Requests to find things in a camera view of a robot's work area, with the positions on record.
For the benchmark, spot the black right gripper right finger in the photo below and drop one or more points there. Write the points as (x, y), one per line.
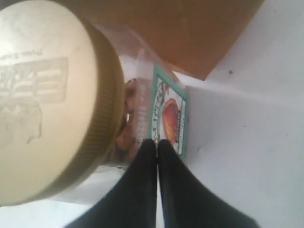
(187, 203)

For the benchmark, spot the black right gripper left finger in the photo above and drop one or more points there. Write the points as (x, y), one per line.
(131, 203)

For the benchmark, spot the brown paper bag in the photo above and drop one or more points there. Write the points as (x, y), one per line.
(191, 35)

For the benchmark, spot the clear jar with yellow lid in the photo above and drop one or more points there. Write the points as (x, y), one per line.
(77, 100)

